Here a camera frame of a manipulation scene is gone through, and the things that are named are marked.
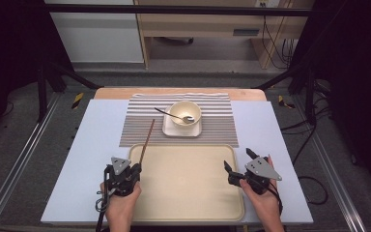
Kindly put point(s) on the white cabinet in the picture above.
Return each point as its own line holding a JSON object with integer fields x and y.
{"x": 99, "y": 35}

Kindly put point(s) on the white wall socket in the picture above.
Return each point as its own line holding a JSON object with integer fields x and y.
{"x": 265, "y": 3}

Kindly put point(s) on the aluminium rail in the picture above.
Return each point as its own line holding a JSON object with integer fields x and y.
{"x": 16, "y": 164}
{"x": 333, "y": 175}

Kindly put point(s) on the black frame stand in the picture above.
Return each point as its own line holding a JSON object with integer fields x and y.
{"x": 42, "y": 93}
{"x": 309, "y": 96}

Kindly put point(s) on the white square plate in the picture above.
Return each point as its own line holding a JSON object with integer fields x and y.
{"x": 193, "y": 131}

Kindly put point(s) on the wooden desk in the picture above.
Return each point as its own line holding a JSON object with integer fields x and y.
{"x": 203, "y": 24}

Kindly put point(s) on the yellow black tape piece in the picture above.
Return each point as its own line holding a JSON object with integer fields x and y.
{"x": 282, "y": 101}
{"x": 77, "y": 100}

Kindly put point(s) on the black horizontal bar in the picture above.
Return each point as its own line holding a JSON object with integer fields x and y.
{"x": 174, "y": 9}

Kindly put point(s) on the metal spoon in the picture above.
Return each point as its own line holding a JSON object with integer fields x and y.
{"x": 167, "y": 113}

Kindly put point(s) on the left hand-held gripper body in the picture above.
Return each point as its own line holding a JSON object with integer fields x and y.
{"x": 120, "y": 165}

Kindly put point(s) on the person's right hand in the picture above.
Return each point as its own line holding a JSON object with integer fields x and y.
{"x": 264, "y": 206}

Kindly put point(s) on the dark object under desk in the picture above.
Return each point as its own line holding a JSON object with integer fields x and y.
{"x": 177, "y": 41}

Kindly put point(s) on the person's left hand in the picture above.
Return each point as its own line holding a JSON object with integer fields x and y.
{"x": 122, "y": 209}

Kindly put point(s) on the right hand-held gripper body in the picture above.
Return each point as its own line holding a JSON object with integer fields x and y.
{"x": 261, "y": 168}

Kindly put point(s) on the cream bowl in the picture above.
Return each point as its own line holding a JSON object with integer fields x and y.
{"x": 185, "y": 109}

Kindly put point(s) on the striped placemat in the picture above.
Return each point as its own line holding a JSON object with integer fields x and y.
{"x": 135, "y": 129}

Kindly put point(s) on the beige tray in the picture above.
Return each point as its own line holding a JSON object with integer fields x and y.
{"x": 186, "y": 187}

